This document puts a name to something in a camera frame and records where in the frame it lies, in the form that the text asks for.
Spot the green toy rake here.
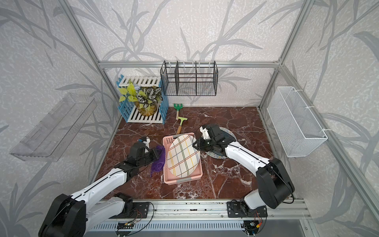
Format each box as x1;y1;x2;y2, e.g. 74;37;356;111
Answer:
173;103;183;120

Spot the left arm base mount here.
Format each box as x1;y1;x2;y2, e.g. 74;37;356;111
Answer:
111;193;150;220

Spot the green toy hoe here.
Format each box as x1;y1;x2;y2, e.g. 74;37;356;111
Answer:
176;117;188;134

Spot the purple cloth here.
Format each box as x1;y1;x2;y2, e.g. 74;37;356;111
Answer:
150;145;166;177

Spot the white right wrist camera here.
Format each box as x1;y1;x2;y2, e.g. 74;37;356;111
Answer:
199;125;211;140

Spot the blue white slatted crate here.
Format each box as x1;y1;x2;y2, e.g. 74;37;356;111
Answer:
116;75;169;124

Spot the clear acrylic wall shelf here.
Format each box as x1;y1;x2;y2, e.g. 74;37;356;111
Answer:
10;93;97;162

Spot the black wire wall rack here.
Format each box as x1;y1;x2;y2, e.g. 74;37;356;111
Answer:
160;61;219;96

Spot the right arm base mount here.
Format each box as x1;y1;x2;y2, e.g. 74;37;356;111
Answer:
227;199;268;218

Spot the potted plant in yellow pot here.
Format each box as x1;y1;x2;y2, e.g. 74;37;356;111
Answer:
119;82;163;117

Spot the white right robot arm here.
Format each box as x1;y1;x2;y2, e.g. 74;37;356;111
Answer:
193;124;295;210

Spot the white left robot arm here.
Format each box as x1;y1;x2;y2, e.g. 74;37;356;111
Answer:
38;141;165;237

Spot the plaid striped white plate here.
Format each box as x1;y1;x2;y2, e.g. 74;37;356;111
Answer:
166;134;200;178

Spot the aluminium frame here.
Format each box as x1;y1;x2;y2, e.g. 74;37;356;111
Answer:
57;0;379;223

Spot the colourful squiggle round plate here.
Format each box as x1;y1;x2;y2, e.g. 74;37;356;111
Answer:
206;124;236;160

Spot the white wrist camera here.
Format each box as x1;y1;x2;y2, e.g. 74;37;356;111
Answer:
199;125;211;140
138;136;151;149

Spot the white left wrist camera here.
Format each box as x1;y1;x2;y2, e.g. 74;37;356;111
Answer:
138;136;151;149

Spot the white mesh wall basket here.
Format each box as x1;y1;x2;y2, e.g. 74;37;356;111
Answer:
267;87;328;158

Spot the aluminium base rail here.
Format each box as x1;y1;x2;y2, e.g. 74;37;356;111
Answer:
84;199;319;237

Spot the pink perforated plastic basket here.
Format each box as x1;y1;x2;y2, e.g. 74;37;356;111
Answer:
163;132;203;185

